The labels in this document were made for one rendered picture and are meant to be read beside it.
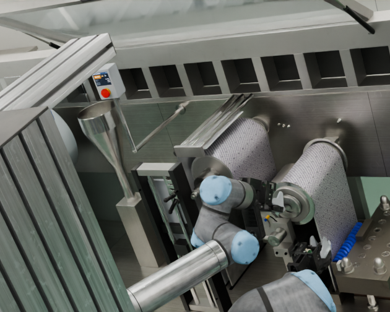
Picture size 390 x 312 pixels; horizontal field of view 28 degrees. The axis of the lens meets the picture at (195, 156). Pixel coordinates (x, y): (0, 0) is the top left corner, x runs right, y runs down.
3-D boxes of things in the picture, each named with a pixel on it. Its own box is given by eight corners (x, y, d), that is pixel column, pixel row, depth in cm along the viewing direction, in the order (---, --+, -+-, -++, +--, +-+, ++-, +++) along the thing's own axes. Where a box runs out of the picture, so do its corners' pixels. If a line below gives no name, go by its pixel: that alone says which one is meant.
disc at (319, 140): (309, 179, 250) (298, 138, 243) (309, 178, 250) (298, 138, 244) (351, 179, 241) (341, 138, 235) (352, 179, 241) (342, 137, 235)
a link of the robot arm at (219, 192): (192, 200, 198) (203, 169, 197) (216, 205, 207) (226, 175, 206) (215, 211, 193) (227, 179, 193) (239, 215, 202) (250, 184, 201)
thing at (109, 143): (130, 269, 288) (75, 135, 265) (151, 247, 298) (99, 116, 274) (160, 272, 280) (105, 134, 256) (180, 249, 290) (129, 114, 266)
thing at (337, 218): (328, 267, 231) (313, 216, 224) (356, 223, 248) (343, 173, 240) (329, 267, 231) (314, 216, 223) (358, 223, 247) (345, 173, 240)
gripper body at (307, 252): (321, 241, 219) (304, 267, 210) (329, 265, 222) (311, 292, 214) (298, 239, 223) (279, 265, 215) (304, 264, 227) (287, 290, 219)
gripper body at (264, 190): (278, 183, 216) (256, 177, 206) (276, 214, 214) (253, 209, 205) (255, 182, 220) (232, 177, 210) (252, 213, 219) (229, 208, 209)
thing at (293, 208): (303, 218, 222) (280, 218, 227) (306, 215, 224) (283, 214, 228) (295, 196, 220) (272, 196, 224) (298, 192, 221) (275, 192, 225)
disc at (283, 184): (275, 223, 232) (262, 181, 226) (275, 222, 232) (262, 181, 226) (319, 226, 223) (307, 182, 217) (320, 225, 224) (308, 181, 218)
